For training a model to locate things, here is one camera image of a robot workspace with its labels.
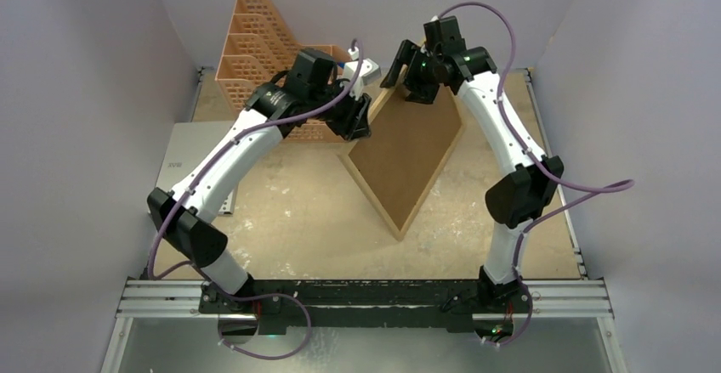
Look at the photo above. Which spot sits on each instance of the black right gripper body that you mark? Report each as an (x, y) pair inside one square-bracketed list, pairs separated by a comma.
[(417, 70)]

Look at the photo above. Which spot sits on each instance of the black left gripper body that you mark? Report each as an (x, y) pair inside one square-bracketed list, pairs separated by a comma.
[(344, 119)]

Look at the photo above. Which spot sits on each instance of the wooden picture frame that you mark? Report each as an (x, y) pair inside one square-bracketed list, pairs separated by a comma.
[(372, 190)]

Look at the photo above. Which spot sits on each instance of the brown frame backing board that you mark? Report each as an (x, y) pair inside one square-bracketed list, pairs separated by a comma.
[(405, 151)]

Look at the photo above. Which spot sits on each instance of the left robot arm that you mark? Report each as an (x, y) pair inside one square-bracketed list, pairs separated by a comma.
[(316, 86)]

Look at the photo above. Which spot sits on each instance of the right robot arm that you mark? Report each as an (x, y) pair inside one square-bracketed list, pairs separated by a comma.
[(529, 176)]

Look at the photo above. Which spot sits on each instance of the orange plastic file organizer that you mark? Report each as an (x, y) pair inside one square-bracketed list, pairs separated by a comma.
[(258, 44)]

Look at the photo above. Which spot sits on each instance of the grey booklet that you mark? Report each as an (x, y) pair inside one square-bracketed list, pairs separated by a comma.
[(189, 144)]

